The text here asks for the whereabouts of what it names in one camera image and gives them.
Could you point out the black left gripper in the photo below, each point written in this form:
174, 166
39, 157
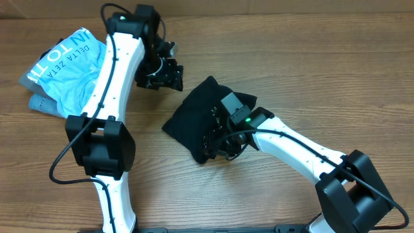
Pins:
173, 77

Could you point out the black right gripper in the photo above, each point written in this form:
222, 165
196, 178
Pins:
213, 133

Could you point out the black t-shirt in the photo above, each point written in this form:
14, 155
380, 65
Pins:
200, 120

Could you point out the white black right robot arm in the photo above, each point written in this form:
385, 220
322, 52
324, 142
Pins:
352, 195

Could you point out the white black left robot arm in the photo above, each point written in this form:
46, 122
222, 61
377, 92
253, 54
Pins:
98, 138

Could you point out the light blue printed t-shirt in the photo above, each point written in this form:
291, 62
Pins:
68, 72

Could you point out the blue denim folded jeans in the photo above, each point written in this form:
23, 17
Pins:
44, 105

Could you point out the grey folded garment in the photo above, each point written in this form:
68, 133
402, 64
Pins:
30, 83

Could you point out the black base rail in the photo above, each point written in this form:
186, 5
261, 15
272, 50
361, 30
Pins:
220, 229

